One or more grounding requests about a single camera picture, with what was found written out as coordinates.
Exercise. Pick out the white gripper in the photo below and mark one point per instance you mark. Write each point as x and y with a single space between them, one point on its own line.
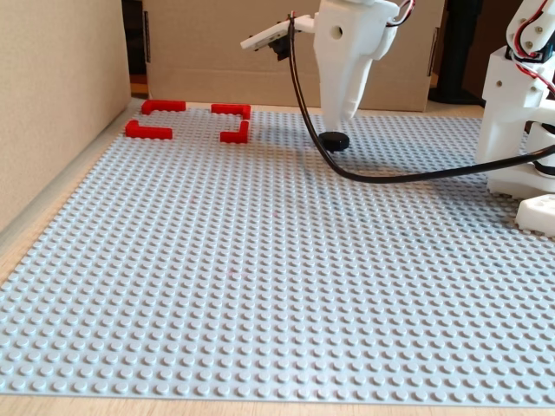
342 48

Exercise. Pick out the black hexagonal Lego piece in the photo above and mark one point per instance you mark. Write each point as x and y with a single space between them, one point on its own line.
340 143

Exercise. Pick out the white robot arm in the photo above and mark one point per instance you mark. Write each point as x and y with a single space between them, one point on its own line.
503 108

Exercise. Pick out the red L-shaped Lego beam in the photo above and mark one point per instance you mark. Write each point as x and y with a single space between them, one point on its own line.
227 108
149 132
234 137
165 105

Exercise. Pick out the brown cardboard box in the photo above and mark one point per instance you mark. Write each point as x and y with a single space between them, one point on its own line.
208 73

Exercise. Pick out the grey Lego baseplate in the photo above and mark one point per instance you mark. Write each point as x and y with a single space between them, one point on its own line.
260 260

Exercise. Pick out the black stand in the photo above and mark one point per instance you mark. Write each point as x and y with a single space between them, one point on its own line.
459 43

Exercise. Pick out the white perforated block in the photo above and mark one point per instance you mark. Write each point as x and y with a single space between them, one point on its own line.
537 214

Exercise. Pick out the beige side panel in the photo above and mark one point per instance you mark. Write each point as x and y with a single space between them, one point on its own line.
56 86

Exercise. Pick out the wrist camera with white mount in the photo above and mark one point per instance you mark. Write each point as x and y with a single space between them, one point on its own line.
273 37

